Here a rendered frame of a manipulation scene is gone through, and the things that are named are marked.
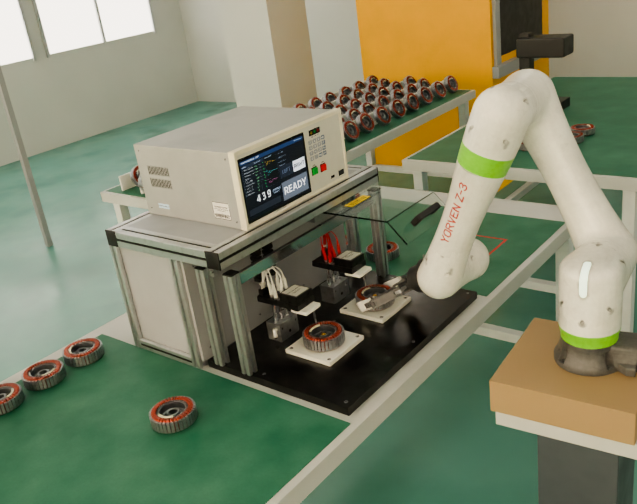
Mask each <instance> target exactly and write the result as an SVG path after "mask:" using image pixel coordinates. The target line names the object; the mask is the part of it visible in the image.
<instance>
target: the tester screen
mask: <svg viewBox="0 0 637 504"><path fill-rule="evenodd" d="M303 156H304V159H305V154H304V147H303V140H302V136H300V137H297V138H295V139H293V140H291V141H288V142H286V143H284V144H281V145H279V146H277V147H274V148H272V149H270V150H267V151H265V152H263V153H261V154H258V155H256V156H254V157H251V158H249V159H247V160H244V161H242V162H240V163H239V165H240V171H241V176H242V182H243V187H244V193H245V198H246V204H247V210H248V215H249V221H251V220H253V219H255V218H257V217H259V216H261V215H263V214H265V213H266V212H268V211H270V210H272V209H274V208H276V207H278V206H280V205H282V204H284V203H286V202H288V201H289V200H291V199H293V198H295V197H297V196H299V195H301V194H303V193H305V192H307V191H309V190H310V189H307V190H305V191H303V192H301V193H299V194H297V195H295V196H293V197H291V198H289V199H287V200H285V201H284V196H283V190H282V184H281V183H283V182H285V181H287V180H289V179H291V178H293V177H295V176H297V175H299V174H301V173H303V172H305V171H307V168H306V167H304V168H302V169H300V170H298V171H296V172H294V173H292V174H290V175H287V176H285V177H283V178H281V176H280V169H279V167H282V166H284V165H286V164H288V163H290V162H292V161H294V160H297V159H299V158H301V157H303ZM270 188H271V190H272V196H273V197H271V198H269V199H267V200H265V201H263V202H261V203H259V204H257V201H256V196H255V195H257V194H259V193H261V192H263V191H266V190H268V189H270ZM280 195H281V202H279V203H277V204H275V205H273V206H271V207H269V208H267V209H265V210H263V211H261V212H259V213H257V214H255V215H253V216H251V217H250V211H251V210H252V209H254V208H256V207H258V206H260V205H262V204H264V203H266V202H268V201H270V200H272V199H274V198H276V197H278V196H280Z"/></svg>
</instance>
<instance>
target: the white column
mask: <svg viewBox="0 0 637 504"><path fill-rule="evenodd" d="M218 1H219V6H220V12H221V18H222V23H223V29H224V35H225V41H226V46H227V52H228V58H229V63H230V69H231V75H232V81H233V86H234V92H235V98H236V103H237V107H239V106H255V107H283V108H293V106H294V105H296V104H297V103H302V104H307V103H308V102H309V100H310V99H311V98H313V97H317V90H316V83H315V75H314V67H313V60H312V52H311V45H310V37H309V29H308V22H307V14H306V7H305V0H218Z"/></svg>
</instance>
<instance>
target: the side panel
mask: <svg viewBox="0 0 637 504"><path fill-rule="evenodd" d="M109 247H110V251H111V255H112V259H113V262H114V266H115V270H116V274H117V278H118V281H119V285H120V289H121V293H122V297H123V300H124V304H125V308H126V312H127V315H128V319H129V323H130V327H131V331H132V334H133V338H134V342H135V346H139V347H140V348H143V349H146V350H149V351H151V352H154V353H157V354H160V355H163V356H165V357H168V358H171V359H174V360H177V361H179V362H182V363H185V364H188V365H190V366H193V367H197V368H199V369H202V368H203V366H206V365H208V361H207V360H206V361H205V362H204V361H202V359H201V355H200V350H199V346H198V341H197V337H196V332H195V328H194V323H193V319H192V314H191V310H190V306H189V301H188V297H187V292H186V288H185V283H184V279H183V274H182V270H181V266H180V261H176V260H172V259H168V258H163V257H159V256H155V255H150V254H146V253H142V252H138V251H133V250H129V249H125V248H121V247H115V246H111V245H109Z"/></svg>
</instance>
